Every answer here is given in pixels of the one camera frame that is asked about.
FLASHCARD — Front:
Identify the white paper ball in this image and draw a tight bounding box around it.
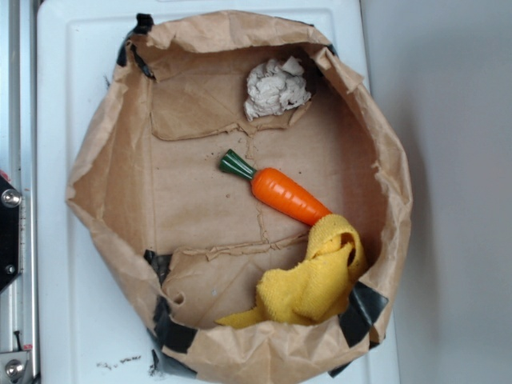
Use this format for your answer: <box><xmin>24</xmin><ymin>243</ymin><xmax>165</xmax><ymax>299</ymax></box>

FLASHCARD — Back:
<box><xmin>243</xmin><ymin>56</ymin><xmax>311</xmax><ymax>122</ymax></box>

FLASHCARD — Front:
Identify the orange toy carrot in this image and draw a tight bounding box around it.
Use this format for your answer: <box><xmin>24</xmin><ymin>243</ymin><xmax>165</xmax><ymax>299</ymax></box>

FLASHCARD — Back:
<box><xmin>219</xmin><ymin>150</ymin><xmax>331</xmax><ymax>226</ymax></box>

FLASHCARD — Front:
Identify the brown paper bag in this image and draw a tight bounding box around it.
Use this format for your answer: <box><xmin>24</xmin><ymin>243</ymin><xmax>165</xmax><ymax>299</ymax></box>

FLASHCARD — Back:
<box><xmin>66</xmin><ymin>10</ymin><xmax>412</xmax><ymax>383</ymax></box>

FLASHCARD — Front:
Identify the yellow cloth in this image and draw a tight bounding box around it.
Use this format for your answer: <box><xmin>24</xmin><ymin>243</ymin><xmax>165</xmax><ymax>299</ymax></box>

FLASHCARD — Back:
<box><xmin>216</xmin><ymin>214</ymin><xmax>368</xmax><ymax>329</ymax></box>

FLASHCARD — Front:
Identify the white plastic tray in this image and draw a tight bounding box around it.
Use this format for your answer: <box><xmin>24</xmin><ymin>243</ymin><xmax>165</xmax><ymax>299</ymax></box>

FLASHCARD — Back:
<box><xmin>35</xmin><ymin>0</ymin><xmax>402</xmax><ymax>384</ymax></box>

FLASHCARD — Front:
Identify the black bracket with bolts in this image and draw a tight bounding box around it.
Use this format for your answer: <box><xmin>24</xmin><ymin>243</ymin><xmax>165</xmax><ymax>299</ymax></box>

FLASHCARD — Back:
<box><xmin>0</xmin><ymin>174</ymin><xmax>22</xmax><ymax>292</ymax></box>

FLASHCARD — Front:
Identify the aluminium frame rail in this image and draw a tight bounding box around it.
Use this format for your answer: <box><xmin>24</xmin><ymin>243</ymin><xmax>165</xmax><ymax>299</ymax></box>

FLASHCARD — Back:
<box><xmin>1</xmin><ymin>1</ymin><xmax>41</xmax><ymax>383</ymax></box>

